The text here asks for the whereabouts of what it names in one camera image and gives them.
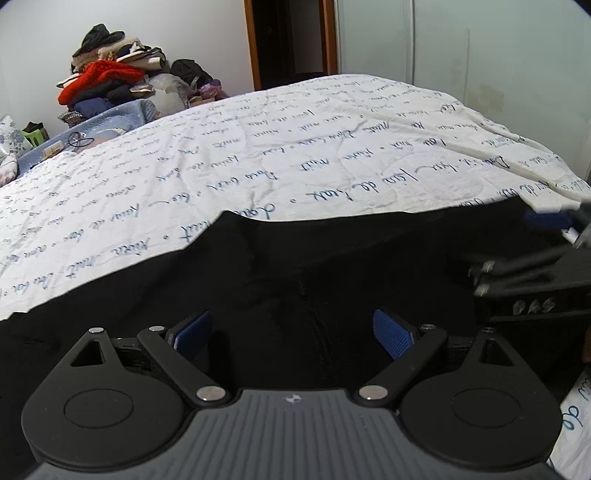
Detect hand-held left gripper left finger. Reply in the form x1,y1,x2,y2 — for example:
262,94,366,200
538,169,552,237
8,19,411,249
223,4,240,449
69,311,230,408

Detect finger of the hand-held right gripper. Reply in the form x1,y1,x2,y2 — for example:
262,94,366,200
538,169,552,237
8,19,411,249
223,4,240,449
525,208,591,248
468,249,570,298

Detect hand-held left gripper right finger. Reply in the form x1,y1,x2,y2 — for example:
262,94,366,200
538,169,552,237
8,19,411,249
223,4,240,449
358,308,520,408

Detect black pants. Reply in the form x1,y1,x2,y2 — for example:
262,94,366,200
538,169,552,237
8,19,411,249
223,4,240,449
0,203,591,464

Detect white wardrobe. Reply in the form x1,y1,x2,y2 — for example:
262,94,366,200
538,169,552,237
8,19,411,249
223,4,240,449
334,0,591,185

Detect white script-printed bedspread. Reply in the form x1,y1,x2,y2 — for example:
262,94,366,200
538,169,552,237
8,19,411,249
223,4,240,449
0,74,591,478

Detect light blue blanket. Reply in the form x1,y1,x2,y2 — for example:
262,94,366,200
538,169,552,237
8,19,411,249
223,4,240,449
17,99,158,163

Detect clear plastic bag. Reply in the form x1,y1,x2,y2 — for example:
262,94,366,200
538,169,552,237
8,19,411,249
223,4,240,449
148,75,191,112

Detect pink plastic bag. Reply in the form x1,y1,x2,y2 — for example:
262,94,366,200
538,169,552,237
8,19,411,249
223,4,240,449
198,80,228,100

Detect black bag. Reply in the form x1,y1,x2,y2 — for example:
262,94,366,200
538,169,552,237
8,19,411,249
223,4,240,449
170,58,214,89

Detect blue floral pillow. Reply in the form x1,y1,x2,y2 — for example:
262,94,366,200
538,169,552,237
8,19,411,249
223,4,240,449
0,114,25,160

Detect pile of folded clothes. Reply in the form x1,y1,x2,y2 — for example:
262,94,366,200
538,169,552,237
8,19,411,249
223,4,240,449
56,24,172,125

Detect brown wooden door frame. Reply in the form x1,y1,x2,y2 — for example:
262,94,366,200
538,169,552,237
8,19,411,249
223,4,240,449
243,0,339,92

